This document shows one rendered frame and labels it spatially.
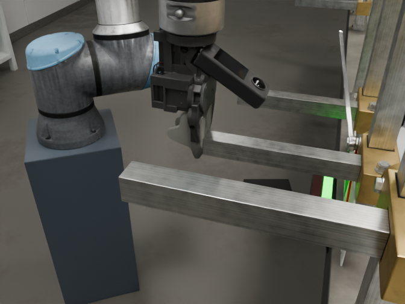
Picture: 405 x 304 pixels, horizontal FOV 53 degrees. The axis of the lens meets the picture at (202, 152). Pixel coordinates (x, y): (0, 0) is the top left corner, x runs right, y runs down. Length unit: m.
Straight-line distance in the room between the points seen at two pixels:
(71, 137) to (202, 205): 0.80
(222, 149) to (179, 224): 1.13
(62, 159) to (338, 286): 0.76
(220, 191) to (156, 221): 1.40
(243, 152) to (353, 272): 0.25
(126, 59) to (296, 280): 0.98
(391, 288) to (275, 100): 0.57
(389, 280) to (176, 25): 0.38
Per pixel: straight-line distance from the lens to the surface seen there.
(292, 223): 0.36
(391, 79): 0.60
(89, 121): 1.16
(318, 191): 0.82
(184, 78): 0.59
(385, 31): 0.84
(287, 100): 0.85
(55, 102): 1.11
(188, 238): 1.68
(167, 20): 0.56
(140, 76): 1.12
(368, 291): 0.47
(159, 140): 2.31
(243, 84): 0.57
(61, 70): 1.08
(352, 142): 0.69
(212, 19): 0.55
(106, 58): 1.10
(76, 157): 1.13
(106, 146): 1.14
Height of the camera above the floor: 1.19
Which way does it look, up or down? 33 degrees down
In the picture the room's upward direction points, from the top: straight up
